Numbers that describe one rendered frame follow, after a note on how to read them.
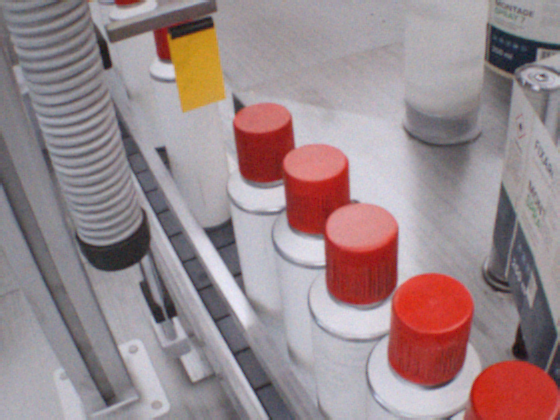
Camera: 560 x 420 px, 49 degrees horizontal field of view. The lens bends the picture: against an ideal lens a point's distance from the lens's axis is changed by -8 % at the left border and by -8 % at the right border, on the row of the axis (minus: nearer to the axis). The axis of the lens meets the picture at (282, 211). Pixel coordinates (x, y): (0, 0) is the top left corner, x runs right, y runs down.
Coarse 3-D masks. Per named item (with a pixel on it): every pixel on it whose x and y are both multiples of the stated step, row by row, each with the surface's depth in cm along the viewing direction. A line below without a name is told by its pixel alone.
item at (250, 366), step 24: (120, 120) 77; (144, 168) 69; (168, 168) 68; (144, 192) 71; (168, 216) 62; (216, 240) 59; (192, 264) 57; (240, 264) 56; (240, 288) 54; (216, 312) 52; (240, 336) 50; (240, 360) 48; (264, 384) 47; (264, 408) 49
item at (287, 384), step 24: (120, 96) 65; (144, 144) 57; (168, 192) 51; (192, 216) 49; (192, 240) 47; (216, 264) 45; (216, 288) 44; (240, 312) 41; (264, 336) 40; (264, 360) 38; (288, 384) 37; (288, 408) 37; (312, 408) 35
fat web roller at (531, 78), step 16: (528, 64) 41; (544, 64) 41; (528, 80) 40; (544, 80) 40; (528, 96) 40; (544, 96) 39; (544, 112) 40; (496, 256) 50; (496, 272) 51; (496, 288) 51
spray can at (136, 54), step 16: (128, 0) 60; (144, 0) 61; (112, 16) 61; (128, 16) 60; (128, 48) 63; (144, 48) 63; (128, 64) 64; (144, 64) 64; (128, 80) 65; (144, 80) 65; (128, 96) 67; (144, 96) 66; (144, 112) 68; (144, 128) 69; (160, 128) 69; (160, 144) 70
